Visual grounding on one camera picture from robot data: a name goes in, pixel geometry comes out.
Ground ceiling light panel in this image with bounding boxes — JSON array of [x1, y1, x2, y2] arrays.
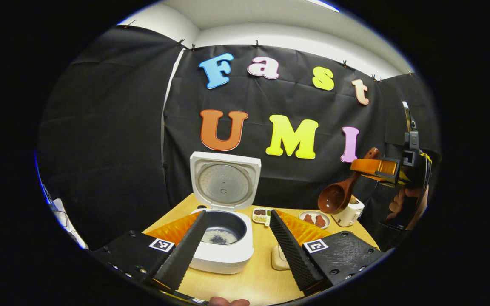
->
[[305, 0, 340, 12]]

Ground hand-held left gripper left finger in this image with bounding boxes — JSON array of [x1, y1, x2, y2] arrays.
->
[[91, 210, 208, 295]]

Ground white rice cooker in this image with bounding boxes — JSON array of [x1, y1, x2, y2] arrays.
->
[[190, 152, 262, 275]]

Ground white toaster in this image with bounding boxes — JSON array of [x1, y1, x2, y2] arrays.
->
[[331, 196, 365, 227]]

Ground computer monitor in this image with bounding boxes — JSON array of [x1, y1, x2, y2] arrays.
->
[[34, 149, 54, 204]]

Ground brown wooden spoon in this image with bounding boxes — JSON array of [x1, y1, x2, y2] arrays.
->
[[317, 147, 380, 214]]

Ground white divided grain dish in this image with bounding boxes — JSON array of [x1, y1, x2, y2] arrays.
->
[[252, 207, 271, 227]]

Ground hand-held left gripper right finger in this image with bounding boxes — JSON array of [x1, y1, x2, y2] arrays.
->
[[269, 209, 387, 296]]

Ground clear tray of rice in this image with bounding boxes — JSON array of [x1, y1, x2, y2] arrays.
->
[[271, 244, 291, 271]]

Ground black backdrop cloth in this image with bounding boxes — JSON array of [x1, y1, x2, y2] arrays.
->
[[37, 25, 441, 251]]

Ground white round plate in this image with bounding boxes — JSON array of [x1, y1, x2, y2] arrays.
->
[[299, 211, 330, 229]]

